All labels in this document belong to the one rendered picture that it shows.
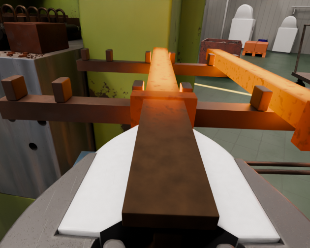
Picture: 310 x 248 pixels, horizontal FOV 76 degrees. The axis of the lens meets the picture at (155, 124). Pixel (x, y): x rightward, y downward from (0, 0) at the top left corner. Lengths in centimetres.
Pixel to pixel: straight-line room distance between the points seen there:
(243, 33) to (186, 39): 858
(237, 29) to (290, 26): 181
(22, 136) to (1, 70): 17
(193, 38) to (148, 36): 46
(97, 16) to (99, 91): 22
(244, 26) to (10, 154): 931
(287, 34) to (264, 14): 142
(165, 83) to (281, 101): 11
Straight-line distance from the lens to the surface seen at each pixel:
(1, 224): 102
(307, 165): 65
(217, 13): 1078
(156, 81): 19
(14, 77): 23
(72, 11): 107
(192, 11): 103
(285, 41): 958
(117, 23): 62
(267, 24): 1036
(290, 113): 20
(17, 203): 86
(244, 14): 964
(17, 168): 73
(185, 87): 19
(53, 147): 59
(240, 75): 30
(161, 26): 59
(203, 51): 427
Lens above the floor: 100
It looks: 28 degrees down
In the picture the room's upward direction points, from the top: 2 degrees clockwise
